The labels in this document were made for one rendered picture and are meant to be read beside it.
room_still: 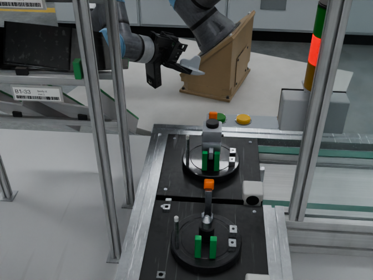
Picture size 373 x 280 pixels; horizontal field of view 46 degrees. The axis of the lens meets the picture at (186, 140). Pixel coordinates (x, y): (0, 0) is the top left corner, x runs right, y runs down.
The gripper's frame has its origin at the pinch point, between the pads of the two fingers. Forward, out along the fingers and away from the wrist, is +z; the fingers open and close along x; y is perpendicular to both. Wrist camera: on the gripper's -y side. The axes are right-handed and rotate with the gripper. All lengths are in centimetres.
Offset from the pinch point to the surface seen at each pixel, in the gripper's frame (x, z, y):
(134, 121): -15.4, -29.6, -11.4
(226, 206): -49, -29, -10
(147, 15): 206, 183, -51
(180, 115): -3.7, 3.8, -17.3
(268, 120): -32.0, 3.9, 0.2
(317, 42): -50, -37, 29
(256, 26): 135, 242, -15
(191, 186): -39, -30, -13
